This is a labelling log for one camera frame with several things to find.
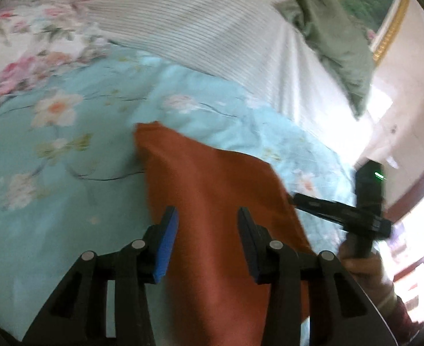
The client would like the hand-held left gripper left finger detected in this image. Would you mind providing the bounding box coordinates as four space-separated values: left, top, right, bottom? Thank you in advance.
22 205 180 346

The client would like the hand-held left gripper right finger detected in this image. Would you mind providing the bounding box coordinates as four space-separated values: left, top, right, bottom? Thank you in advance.
236 207 396 346

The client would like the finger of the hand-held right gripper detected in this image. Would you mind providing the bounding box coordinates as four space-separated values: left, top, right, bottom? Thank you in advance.
290 192 359 225

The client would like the orange knit sweater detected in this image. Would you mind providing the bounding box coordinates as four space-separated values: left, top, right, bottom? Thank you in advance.
134 121 315 346

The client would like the person's right forearm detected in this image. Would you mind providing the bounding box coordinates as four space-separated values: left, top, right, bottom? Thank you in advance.
370 278 424 336

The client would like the person's right hand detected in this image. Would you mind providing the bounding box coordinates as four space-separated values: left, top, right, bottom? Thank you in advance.
337 240 386 298

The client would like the teal floral bed sheet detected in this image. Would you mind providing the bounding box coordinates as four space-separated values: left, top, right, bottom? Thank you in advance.
0 42 359 346

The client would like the green cloth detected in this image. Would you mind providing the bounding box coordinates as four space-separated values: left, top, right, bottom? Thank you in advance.
274 0 375 118

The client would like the gold framed picture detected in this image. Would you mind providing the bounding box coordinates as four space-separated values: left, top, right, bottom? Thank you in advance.
316 0 413 66

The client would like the white striped quilt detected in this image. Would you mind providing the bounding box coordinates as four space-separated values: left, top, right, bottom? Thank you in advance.
84 0 375 166

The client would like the white pink floral cloth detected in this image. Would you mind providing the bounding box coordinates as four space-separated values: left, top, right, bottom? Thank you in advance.
0 0 116 116

